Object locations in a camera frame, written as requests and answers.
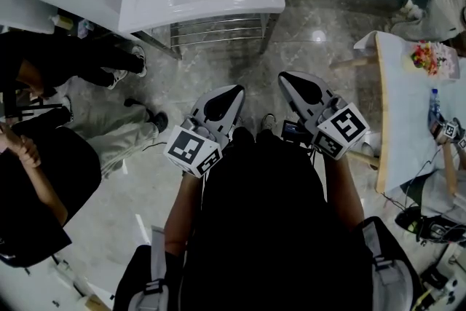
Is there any colourful flower bouquet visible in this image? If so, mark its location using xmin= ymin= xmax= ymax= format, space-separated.
xmin=401 ymin=40 xmax=460 ymax=82

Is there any person's left forearm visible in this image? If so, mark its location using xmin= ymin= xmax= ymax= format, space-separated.
xmin=164 ymin=173 xmax=203 ymax=258

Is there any black bag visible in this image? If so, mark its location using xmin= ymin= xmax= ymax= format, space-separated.
xmin=394 ymin=206 xmax=466 ymax=248

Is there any person's grey shoe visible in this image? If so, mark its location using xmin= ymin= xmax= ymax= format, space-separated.
xmin=259 ymin=113 xmax=278 ymax=133

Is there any person's right forearm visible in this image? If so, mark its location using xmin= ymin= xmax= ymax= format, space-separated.
xmin=323 ymin=156 xmax=366 ymax=232

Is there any small black screen device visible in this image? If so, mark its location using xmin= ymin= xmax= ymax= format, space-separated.
xmin=280 ymin=119 xmax=309 ymax=147

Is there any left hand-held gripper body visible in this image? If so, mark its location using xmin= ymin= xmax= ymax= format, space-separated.
xmin=163 ymin=114 xmax=231 ymax=180

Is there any metal sink stand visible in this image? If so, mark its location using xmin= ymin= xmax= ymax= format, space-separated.
xmin=132 ymin=12 xmax=282 ymax=61

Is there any grey shoulder strap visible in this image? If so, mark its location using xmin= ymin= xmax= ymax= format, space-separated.
xmin=128 ymin=225 xmax=170 ymax=311
xmin=360 ymin=219 xmax=414 ymax=311

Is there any white covered wooden table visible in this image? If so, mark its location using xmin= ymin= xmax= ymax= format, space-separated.
xmin=329 ymin=30 xmax=466 ymax=194

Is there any blue water bottle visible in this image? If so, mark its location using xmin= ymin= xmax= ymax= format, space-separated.
xmin=428 ymin=87 xmax=442 ymax=122

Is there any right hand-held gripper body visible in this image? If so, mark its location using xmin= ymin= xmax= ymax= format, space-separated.
xmin=304 ymin=97 xmax=371 ymax=162

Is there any person's black clothing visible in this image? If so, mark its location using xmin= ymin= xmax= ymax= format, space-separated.
xmin=114 ymin=127 xmax=423 ymax=311

